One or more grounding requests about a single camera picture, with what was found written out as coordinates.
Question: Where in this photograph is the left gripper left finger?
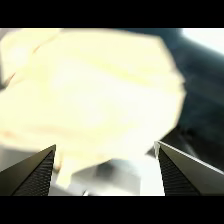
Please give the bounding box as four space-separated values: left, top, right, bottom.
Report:
0 144 56 197

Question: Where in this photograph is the cream shirt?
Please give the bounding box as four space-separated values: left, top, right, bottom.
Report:
0 28 186 188

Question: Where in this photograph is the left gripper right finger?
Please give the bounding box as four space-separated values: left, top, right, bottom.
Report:
154 140 224 197

